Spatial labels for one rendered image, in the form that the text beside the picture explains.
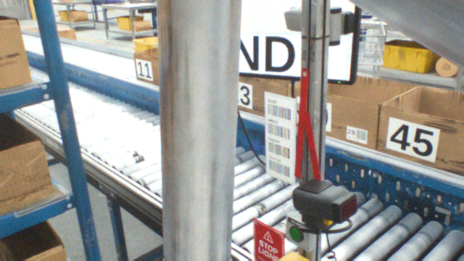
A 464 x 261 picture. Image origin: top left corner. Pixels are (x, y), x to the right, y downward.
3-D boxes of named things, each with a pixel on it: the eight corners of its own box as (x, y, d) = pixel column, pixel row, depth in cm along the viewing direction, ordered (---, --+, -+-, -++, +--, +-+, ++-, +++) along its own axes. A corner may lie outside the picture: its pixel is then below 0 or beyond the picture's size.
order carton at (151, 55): (135, 80, 255) (132, 52, 248) (175, 71, 273) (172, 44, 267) (175, 91, 227) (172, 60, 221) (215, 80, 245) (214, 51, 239)
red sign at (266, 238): (254, 260, 109) (252, 217, 105) (256, 259, 110) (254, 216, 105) (303, 291, 98) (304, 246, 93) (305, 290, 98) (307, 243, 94)
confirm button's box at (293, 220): (283, 241, 95) (283, 214, 93) (292, 235, 97) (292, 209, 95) (308, 254, 91) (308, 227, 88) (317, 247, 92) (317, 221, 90)
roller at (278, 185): (201, 221, 132) (206, 236, 132) (305, 166, 164) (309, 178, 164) (192, 221, 136) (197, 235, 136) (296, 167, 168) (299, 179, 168)
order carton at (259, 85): (222, 106, 200) (220, 71, 194) (265, 92, 218) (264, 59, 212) (286, 125, 172) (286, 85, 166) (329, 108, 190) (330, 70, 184)
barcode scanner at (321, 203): (342, 251, 79) (338, 200, 76) (293, 233, 87) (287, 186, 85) (362, 236, 83) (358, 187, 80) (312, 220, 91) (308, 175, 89)
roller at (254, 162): (164, 199, 146) (170, 212, 146) (267, 152, 178) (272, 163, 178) (158, 200, 150) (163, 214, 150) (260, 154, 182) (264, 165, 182)
